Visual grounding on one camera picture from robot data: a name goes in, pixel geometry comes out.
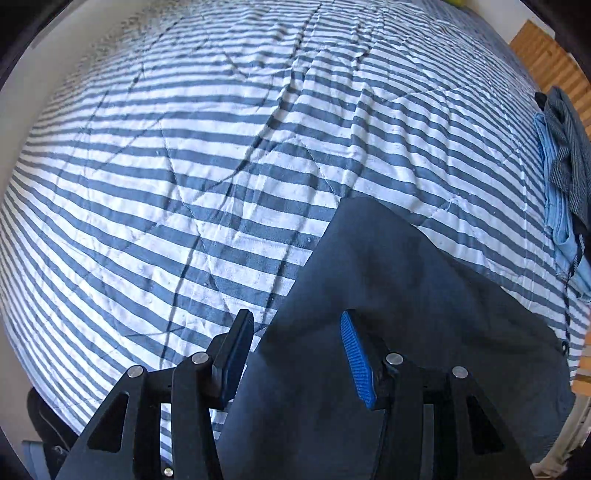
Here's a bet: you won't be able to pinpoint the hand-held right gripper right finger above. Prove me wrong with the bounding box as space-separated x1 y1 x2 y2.
340 310 532 480

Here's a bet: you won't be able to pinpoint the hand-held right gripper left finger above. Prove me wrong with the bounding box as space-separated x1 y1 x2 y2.
55 308 256 480

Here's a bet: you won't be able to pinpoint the light blue folded pants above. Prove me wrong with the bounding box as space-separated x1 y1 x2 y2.
533 113 591 301

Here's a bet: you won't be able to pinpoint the blue white striped bedcover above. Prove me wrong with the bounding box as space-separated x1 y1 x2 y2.
0 0 591 467

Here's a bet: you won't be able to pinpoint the dark chair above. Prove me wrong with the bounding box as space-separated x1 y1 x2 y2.
25 387 81 462

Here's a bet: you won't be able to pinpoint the beige cloth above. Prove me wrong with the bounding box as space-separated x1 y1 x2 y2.
531 388 589 478

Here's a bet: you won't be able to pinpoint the black white patterned strap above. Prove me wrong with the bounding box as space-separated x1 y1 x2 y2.
561 231 583 356

